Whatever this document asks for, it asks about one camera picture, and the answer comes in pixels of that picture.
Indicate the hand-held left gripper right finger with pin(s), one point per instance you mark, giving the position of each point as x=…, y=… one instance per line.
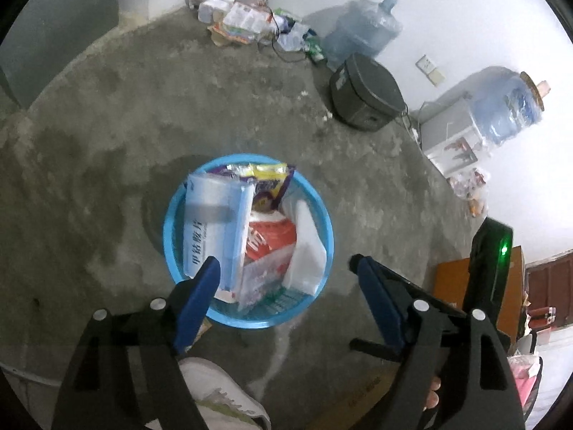
x=380, y=307

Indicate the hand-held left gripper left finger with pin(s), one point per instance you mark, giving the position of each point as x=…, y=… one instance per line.
x=197, y=304

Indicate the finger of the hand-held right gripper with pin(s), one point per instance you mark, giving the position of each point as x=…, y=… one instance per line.
x=374, y=348
x=429, y=296

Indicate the blue plastic basket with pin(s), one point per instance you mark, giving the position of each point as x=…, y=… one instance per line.
x=268, y=313

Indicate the light blue white box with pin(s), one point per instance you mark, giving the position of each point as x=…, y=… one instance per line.
x=210, y=233

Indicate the white tissue packet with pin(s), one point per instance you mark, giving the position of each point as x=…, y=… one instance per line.
x=304, y=255

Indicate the white red printed bag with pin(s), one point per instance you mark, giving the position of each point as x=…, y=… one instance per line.
x=273, y=237

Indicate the yellow purple snack bag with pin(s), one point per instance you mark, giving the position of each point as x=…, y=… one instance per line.
x=268, y=183

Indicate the person's right hand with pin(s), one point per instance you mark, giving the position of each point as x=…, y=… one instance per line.
x=432, y=394

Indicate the orange wooden cabinet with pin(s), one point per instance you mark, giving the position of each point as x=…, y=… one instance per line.
x=452, y=282

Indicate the flat cardboard sheet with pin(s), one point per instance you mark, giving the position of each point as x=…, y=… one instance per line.
x=358, y=398

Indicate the brown door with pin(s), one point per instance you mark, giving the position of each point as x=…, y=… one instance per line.
x=550, y=291

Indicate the white shoe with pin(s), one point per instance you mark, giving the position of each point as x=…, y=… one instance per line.
x=210, y=380

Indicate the bag of snack packets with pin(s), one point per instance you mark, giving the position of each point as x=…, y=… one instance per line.
x=470, y=188

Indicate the pink package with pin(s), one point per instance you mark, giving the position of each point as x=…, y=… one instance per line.
x=523, y=371

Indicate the white water dispenser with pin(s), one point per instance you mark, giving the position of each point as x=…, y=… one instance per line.
x=443, y=134

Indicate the dark rice cooker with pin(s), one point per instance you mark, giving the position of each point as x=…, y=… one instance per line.
x=367, y=94

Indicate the pile of paper cartons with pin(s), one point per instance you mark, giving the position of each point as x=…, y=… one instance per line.
x=241, y=20

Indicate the grey cabinet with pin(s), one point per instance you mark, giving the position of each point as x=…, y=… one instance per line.
x=58, y=31

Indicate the white wall socket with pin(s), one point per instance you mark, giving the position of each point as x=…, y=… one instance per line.
x=429, y=70

